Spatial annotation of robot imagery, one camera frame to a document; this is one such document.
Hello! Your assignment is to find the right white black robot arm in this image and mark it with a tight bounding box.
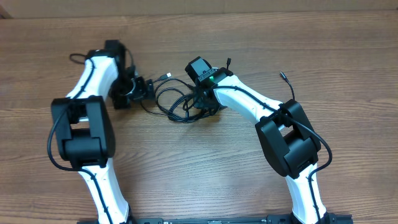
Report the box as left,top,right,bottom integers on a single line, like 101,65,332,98
185,57,327,223

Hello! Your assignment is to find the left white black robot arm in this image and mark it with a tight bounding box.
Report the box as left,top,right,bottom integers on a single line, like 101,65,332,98
47,40,154,223

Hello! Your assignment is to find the black cable bundle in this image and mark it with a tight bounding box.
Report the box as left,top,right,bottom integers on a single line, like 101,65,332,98
139,57,295,124

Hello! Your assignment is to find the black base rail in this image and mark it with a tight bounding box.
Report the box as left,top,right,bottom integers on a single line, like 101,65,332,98
127,212,354,224

